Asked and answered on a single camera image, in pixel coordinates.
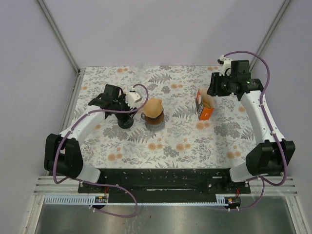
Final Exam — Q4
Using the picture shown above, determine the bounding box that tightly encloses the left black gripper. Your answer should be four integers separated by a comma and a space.
113, 94, 138, 124

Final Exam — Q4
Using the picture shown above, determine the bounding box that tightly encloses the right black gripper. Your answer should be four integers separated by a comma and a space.
205, 73, 235, 97

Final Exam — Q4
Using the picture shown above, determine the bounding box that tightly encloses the red topped dark flask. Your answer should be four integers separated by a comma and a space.
117, 115, 134, 129

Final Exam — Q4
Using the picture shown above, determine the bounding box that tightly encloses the brown paper coffee filter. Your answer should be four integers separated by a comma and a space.
143, 97, 163, 118

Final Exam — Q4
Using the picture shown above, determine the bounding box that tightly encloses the clear glass carafe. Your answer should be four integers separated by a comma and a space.
141, 112, 165, 132

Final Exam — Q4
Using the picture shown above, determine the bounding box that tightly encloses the orange coffee filter box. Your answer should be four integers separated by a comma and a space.
195, 87, 215, 121

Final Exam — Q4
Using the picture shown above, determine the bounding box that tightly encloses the brown wooden ring holder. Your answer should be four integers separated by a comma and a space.
144, 113, 164, 125

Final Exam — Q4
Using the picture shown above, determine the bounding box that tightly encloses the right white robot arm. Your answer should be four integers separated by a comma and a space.
207, 56, 295, 193

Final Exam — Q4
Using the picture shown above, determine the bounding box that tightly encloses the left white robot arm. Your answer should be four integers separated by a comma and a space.
44, 85, 141, 193

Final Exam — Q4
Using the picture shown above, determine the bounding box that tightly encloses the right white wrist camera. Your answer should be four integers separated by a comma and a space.
217, 55, 232, 76

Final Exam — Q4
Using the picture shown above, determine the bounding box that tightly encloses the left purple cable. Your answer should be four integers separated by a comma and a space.
53, 84, 149, 218

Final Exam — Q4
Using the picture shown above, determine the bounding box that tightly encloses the purple cable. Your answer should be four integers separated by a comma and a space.
53, 84, 149, 218
223, 50, 289, 212

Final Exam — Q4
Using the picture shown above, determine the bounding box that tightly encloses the aluminium frame rail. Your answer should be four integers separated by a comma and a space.
36, 0, 80, 74

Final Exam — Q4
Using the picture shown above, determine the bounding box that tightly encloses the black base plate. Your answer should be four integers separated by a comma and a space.
78, 169, 251, 201

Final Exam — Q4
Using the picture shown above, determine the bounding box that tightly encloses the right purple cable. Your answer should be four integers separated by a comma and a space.
223, 50, 289, 212

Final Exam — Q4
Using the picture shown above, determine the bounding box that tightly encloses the white slotted cable duct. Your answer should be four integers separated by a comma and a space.
44, 195, 229, 207

